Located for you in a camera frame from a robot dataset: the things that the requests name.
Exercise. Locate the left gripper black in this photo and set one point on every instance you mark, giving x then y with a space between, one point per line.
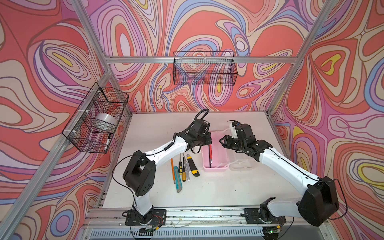
208 137

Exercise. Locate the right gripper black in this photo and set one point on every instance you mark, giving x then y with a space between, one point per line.
226 142

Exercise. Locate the pink plastic tool box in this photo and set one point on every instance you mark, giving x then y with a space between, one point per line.
224 159

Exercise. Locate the black yellow box cutter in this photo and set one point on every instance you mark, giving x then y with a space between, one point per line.
193 168

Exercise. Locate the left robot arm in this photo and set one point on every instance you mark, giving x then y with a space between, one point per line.
140 172

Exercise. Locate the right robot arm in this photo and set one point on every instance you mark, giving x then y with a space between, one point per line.
318 200

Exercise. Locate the black yellow screwdriver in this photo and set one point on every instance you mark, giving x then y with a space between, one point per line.
180 165

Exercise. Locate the teal utility knife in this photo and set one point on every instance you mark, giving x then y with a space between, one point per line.
178 183

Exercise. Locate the silver tape roll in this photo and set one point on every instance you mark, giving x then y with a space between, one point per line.
106 118

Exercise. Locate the marker pen in basket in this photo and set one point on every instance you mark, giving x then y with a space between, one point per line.
107 143

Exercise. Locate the amber handled screwdriver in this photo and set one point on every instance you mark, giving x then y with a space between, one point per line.
184 178

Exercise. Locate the back wall wire basket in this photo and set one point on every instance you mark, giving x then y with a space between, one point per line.
204 68

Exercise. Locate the wall wire basket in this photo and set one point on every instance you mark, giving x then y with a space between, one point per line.
204 68
88 134

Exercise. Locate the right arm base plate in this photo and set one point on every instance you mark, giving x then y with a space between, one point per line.
261 216

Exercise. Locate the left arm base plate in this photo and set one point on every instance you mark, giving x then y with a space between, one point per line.
155 218

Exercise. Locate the left wall wire basket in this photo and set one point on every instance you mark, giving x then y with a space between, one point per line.
88 134

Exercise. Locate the aluminium front rail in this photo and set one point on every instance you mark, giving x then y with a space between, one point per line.
219 216

